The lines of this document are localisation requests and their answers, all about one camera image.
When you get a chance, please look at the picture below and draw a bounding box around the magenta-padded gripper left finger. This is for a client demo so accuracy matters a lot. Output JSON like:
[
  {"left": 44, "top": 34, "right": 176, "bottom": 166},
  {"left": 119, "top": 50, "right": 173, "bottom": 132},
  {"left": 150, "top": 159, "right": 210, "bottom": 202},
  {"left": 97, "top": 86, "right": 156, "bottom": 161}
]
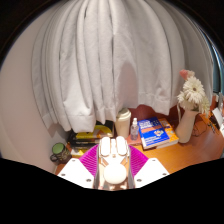
[{"left": 57, "top": 143, "right": 100, "bottom": 190}]

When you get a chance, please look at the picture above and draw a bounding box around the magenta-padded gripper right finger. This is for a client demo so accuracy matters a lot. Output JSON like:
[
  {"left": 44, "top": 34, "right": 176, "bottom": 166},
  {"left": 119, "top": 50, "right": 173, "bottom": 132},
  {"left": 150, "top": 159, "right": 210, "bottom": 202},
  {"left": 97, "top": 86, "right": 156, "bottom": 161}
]
[{"left": 128, "top": 145, "right": 170, "bottom": 190}]

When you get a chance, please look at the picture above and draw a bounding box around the white computer mouse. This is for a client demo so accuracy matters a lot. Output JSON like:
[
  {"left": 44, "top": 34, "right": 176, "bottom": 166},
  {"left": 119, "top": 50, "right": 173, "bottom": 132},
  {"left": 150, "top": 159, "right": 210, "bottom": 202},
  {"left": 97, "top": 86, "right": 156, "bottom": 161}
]
[{"left": 98, "top": 135, "right": 130, "bottom": 185}]

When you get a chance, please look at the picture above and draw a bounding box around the dark green mug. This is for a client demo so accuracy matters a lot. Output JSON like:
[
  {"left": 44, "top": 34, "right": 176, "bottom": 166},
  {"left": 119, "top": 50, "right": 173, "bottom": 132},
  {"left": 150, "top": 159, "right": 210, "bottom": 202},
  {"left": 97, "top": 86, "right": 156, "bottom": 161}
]
[{"left": 49, "top": 142, "right": 72, "bottom": 165}]

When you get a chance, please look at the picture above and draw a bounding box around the thin red book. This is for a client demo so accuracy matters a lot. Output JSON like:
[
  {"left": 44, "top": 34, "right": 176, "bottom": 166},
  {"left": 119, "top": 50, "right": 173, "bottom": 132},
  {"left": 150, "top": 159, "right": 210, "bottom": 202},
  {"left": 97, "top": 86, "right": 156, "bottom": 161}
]
[{"left": 125, "top": 134, "right": 143, "bottom": 147}]

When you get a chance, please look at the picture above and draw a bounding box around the yellow and black book stack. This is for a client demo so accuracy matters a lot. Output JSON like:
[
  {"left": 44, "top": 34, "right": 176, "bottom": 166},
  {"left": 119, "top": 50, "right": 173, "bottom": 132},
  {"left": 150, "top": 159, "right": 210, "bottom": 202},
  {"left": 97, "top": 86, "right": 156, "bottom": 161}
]
[{"left": 67, "top": 120, "right": 115, "bottom": 158}]

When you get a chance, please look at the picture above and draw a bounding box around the blue book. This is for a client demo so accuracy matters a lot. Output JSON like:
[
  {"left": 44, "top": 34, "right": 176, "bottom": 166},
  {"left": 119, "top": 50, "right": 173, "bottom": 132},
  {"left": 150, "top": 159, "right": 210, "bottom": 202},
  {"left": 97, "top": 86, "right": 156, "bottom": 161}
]
[{"left": 137, "top": 116, "right": 171, "bottom": 150}]

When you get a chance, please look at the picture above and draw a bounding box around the clear pump bottle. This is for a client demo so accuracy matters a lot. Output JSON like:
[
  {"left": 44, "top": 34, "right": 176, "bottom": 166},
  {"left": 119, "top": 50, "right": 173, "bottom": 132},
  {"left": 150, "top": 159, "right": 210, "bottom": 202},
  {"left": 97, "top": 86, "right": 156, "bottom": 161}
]
[{"left": 129, "top": 117, "right": 140, "bottom": 141}]

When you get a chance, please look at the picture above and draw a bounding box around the cream lidded container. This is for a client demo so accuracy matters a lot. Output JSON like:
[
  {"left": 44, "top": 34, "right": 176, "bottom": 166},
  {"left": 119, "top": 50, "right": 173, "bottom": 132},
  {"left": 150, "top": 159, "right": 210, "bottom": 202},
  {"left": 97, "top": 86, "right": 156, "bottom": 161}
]
[{"left": 114, "top": 107, "right": 132, "bottom": 139}]

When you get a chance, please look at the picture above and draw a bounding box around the white ceramic vase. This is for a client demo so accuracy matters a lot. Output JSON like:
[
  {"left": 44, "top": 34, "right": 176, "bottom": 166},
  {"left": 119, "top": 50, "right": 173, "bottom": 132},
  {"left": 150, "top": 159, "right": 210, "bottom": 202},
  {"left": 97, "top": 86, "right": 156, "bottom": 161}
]
[{"left": 175, "top": 108, "right": 200, "bottom": 144}]

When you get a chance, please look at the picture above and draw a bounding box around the white laptop on stand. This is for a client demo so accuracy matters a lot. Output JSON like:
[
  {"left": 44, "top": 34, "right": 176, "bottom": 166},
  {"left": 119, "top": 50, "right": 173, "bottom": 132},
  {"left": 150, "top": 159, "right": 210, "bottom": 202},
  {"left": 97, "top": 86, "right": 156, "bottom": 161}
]
[{"left": 211, "top": 106, "right": 224, "bottom": 134}]

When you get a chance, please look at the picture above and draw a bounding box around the white flower bouquet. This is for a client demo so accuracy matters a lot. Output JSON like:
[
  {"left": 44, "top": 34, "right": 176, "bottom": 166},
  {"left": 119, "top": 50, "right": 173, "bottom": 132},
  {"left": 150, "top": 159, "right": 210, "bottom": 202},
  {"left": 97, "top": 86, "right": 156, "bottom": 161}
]
[{"left": 176, "top": 69, "right": 211, "bottom": 116}]

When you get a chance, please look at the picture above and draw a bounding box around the white curtain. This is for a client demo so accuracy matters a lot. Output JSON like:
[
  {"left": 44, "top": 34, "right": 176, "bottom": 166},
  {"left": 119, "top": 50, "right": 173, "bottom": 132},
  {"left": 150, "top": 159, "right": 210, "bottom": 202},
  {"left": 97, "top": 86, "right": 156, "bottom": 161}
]
[{"left": 31, "top": 0, "right": 214, "bottom": 134}]

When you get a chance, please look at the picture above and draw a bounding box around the black cable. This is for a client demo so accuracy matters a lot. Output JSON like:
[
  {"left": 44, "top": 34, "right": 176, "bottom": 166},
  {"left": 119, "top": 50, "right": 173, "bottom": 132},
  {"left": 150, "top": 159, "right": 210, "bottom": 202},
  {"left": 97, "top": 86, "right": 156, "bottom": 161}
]
[{"left": 194, "top": 119, "right": 209, "bottom": 136}]

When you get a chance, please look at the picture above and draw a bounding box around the window with dark frame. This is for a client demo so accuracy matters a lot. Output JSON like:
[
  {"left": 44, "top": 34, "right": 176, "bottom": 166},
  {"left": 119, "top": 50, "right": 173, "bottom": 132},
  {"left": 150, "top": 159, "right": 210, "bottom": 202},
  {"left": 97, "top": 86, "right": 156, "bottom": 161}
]
[{"left": 206, "top": 33, "right": 224, "bottom": 94}]

